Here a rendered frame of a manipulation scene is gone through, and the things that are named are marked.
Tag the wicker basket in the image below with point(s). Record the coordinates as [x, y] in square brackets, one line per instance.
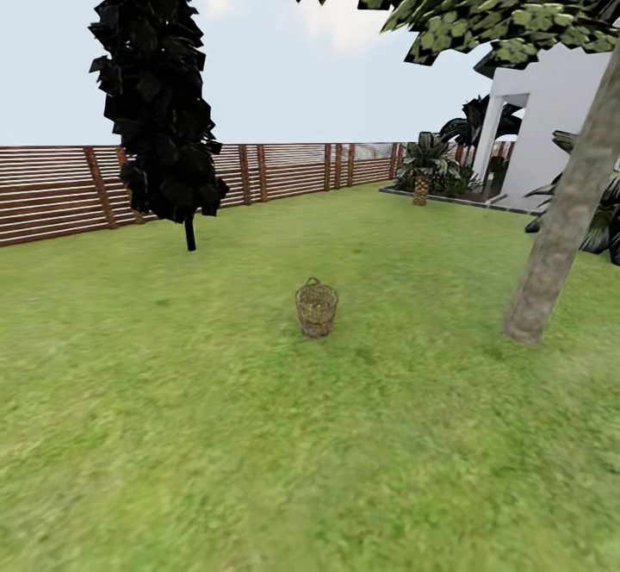
[314, 326]

